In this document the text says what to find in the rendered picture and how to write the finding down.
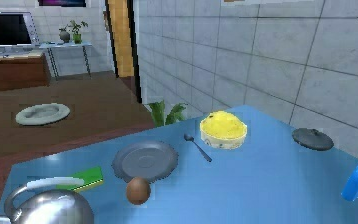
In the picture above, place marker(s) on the green potted plant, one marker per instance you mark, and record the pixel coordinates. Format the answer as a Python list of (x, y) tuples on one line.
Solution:
[(77, 31)]

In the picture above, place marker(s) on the brown egg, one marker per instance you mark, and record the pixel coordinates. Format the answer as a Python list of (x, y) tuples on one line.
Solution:
[(138, 190)]

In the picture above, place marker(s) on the green sponge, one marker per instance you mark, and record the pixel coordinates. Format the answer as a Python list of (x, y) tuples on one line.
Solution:
[(87, 178)]

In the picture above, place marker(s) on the grey plate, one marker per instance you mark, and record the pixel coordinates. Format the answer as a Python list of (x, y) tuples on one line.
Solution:
[(145, 161)]

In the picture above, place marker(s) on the pale blue side table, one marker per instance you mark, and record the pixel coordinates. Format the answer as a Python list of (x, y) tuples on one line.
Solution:
[(67, 50)]

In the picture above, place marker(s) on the pale grey floor cushion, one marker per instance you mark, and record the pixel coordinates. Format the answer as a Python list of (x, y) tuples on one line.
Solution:
[(42, 113)]

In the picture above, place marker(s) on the dark grey pot lid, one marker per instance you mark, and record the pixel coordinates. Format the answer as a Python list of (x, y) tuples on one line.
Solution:
[(312, 139)]

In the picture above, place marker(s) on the yellow food in white bowl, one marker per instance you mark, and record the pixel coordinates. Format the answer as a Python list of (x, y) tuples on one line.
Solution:
[(223, 130)]

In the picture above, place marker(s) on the dark grey vase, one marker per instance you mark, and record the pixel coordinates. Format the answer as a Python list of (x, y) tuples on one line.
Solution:
[(64, 35)]

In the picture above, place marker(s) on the grey metal spoon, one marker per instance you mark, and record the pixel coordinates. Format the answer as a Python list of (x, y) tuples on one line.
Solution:
[(198, 149)]

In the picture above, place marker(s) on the brown wooden tv cabinet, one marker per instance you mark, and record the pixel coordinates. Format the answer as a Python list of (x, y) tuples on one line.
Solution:
[(15, 71)]

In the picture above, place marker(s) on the green house plant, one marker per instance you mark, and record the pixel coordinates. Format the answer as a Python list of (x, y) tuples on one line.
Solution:
[(167, 115)]

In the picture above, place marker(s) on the framed wall picture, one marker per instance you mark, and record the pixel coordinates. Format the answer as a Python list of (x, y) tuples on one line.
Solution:
[(62, 3)]

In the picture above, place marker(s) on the black television set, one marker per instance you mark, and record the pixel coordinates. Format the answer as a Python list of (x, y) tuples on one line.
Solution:
[(7, 30)]

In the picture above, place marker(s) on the silver metal kettle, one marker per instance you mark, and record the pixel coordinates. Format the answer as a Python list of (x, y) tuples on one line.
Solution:
[(50, 208)]

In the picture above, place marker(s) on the orange wooden room door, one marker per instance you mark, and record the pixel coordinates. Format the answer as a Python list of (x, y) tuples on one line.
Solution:
[(122, 38)]

